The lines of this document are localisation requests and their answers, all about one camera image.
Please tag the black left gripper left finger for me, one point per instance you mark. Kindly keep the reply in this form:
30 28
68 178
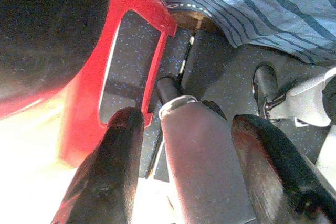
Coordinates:
110 161

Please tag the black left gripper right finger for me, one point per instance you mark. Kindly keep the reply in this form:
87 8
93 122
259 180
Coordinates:
273 161

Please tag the dark garment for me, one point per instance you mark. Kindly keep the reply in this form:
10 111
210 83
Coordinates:
44 24

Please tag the blue grey patterned cloth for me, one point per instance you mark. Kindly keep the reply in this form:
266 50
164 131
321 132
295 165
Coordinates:
262 6

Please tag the red plastic laundry basket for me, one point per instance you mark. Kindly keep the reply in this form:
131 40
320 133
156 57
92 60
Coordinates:
134 1

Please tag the round wooden stool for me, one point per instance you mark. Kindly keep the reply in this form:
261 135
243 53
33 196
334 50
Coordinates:
189 19

